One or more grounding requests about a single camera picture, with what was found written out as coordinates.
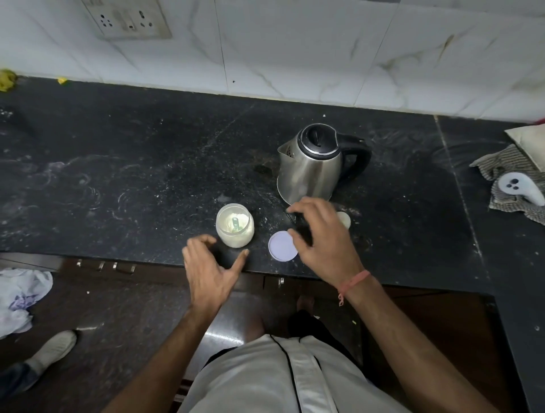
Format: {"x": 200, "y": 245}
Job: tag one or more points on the round white jar lid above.
{"x": 282, "y": 247}

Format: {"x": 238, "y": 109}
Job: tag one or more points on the person's left forearm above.
{"x": 170, "y": 361}

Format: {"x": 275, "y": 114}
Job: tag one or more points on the person's white shirt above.
{"x": 264, "y": 378}

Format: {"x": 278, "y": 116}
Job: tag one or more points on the person's foot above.
{"x": 305, "y": 304}

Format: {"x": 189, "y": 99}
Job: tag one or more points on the dark wooden cabinet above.
{"x": 149, "y": 274}

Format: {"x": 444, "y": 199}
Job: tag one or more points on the person's right forearm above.
{"x": 417, "y": 349}

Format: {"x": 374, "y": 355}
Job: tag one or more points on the glass jar of white powder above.
{"x": 234, "y": 234}

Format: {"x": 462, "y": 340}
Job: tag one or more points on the person's right thumb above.
{"x": 299, "y": 240}

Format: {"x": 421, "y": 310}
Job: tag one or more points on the stainless steel electric kettle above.
{"x": 311, "y": 174}

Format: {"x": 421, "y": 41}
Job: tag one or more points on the small white round cup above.
{"x": 344, "y": 219}

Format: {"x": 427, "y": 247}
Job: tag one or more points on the person's left thumb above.
{"x": 239, "y": 261}

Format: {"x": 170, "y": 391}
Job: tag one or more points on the wall socket switch board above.
{"x": 127, "y": 19}

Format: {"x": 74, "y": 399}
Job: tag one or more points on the white hand controller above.
{"x": 517, "y": 185}

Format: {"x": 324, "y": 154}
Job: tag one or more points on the yellow green scrap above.
{"x": 6, "y": 81}

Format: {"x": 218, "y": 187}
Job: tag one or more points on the person's right hand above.
{"x": 332, "y": 246}

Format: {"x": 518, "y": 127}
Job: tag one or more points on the small spoon in jar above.
{"x": 235, "y": 224}

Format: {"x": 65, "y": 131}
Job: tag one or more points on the person's left hand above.
{"x": 208, "y": 281}

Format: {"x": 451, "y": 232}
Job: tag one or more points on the white crumpled cloth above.
{"x": 23, "y": 298}

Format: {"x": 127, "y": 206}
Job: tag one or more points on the striped grey cloth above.
{"x": 485, "y": 164}

